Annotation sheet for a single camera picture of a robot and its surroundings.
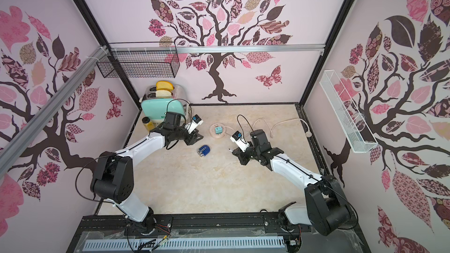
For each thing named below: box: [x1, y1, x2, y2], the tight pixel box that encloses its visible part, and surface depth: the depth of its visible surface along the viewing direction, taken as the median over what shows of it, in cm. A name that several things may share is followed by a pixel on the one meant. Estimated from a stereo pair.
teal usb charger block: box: [215, 125, 224, 135], surface depth 102 cm
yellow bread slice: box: [155, 80, 175, 91], surface depth 106 cm
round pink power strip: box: [209, 122, 227, 139], surface depth 105 cm
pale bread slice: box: [155, 89, 173, 98], surface depth 102 cm
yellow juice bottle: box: [141, 116, 155, 132], surface depth 103 cm
